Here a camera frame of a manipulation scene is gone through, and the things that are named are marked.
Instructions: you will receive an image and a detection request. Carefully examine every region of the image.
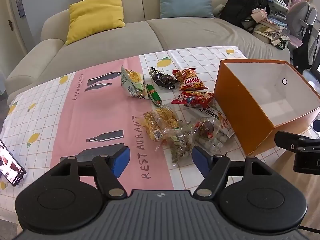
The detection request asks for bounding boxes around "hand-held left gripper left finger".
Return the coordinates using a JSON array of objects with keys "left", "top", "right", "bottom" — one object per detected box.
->
[{"left": 60, "top": 144, "right": 131, "bottom": 198}]

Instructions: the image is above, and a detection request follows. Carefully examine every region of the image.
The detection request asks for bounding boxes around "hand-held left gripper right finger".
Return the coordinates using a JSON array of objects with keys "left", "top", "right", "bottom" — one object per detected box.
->
[{"left": 192, "top": 145, "right": 275, "bottom": 197}]

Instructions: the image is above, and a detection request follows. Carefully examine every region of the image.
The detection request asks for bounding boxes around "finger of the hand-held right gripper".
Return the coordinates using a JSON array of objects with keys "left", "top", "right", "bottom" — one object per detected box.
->
[{"left": 274, "top": 131, "right": 313, "bottom": 152}]

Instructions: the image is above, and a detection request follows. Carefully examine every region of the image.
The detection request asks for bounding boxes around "clear packet of green-brown snacks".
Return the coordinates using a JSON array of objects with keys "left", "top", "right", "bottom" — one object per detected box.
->
[{"left": 155, "top": 126, "right": 198, "bottom": 167}]

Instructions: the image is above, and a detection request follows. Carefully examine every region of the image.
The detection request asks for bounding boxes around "clear candy packet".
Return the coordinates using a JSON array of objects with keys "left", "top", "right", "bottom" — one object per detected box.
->
[{"left": 192, "top": 117, "right": 227, "bottom": 153}]

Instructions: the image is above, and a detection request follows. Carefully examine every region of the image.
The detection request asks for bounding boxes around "white spicy strips packet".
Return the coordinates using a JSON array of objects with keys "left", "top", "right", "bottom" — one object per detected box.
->
[{"left": 199, "top": 105, "right": 235, "bottom": 140}]

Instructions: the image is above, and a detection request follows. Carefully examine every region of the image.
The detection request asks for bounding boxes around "clear packet of yellow corn snacks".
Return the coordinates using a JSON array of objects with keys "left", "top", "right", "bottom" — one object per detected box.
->
[{"left": 142, "top": 105, "right": 184, "bottom": 142}]

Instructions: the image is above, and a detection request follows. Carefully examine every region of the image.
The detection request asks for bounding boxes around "red snack packet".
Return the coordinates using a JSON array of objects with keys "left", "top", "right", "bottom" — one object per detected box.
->
[{"left": 171, "top": 91, "right": 215, "bottom": 108}]

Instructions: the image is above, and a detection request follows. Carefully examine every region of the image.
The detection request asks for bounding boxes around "orange cardboard box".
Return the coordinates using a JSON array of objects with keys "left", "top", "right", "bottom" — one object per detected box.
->
[{"left": 213, "top": 59, "right": 320, "bottom": 156}]

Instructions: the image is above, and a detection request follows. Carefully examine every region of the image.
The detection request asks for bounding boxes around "pink and white checked tablecloth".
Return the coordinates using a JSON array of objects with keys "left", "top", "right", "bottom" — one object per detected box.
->
[{"left": 0, "top": 45, "right": 317, "bottom": 230}]

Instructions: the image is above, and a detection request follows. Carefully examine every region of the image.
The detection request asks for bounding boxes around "green sausage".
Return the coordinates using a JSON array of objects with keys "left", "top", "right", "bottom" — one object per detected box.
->
[{"left": 146, "top": 84, "right": 163, "bottom": 105}]

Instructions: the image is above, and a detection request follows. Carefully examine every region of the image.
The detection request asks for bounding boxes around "green and yellow bread packet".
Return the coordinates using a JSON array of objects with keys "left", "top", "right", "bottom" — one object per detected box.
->
[{"left": 121, "top": 65, "right": 148, "bottom": 100}]

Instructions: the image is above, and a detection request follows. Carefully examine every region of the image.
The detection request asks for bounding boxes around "red and yellow striped chips packet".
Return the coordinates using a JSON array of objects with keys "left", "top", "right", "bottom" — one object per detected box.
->
[{"left": 172, "top": 69, "right": 209, "bottom": 92}]

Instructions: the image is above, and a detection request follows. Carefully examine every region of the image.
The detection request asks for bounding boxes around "dark hanging cloth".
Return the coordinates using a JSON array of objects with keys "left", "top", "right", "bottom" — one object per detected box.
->
[{"left": 292, "top": 23, "right": 320, "bottom": 73}]

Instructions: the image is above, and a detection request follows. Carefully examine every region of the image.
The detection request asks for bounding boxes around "black snack packet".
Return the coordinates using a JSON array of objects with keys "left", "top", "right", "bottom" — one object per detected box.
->
[{"left": 149, "top": 67, "right": 177, "bottom": 90}]

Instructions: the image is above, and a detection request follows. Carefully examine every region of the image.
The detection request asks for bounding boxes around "printed tote bag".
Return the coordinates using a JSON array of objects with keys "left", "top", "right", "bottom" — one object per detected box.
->
[{"left": 253, "top": 25, "right": 290, "bottom": 50}]

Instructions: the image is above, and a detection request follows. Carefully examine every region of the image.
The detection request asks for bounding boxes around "smartphone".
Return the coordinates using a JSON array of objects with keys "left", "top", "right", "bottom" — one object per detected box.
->
[{"left": 0, "top": 138, "right": 27, "bottom": 188}]

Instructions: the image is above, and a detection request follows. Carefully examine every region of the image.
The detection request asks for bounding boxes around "beige sofa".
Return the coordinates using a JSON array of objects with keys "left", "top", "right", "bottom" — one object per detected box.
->
[{"left": 5, "top": 0, "right": 292, "bottom": 103}]

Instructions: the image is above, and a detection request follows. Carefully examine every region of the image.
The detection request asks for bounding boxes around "grey office chair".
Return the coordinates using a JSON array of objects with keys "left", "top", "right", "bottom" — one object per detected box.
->
[{"left": 286, "top": 1, "right": 318, "bottom": 48}]

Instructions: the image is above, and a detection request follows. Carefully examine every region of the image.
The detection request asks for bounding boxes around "pink cloth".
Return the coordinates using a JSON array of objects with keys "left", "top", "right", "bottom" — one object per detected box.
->
[{"left": 251, "top": 7, "right": 268, "bottom": 23}]

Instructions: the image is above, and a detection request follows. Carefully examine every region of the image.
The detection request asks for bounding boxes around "black backpack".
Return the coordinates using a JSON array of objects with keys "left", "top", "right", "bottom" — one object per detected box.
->
[{"left": 219, "top": 0, "right": 270, "bottom": 32}]

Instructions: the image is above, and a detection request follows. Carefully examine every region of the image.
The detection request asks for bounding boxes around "yellow pillow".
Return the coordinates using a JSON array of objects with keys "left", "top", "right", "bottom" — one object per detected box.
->
[{"left": 64, "top": 0, "right": 125, "bottom": 46}]

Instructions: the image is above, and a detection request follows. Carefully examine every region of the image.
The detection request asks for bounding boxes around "wall poster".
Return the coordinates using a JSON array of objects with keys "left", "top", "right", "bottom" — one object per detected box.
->
[{"left": 15, "top": 0, "right": 26, "bottom": 18}]

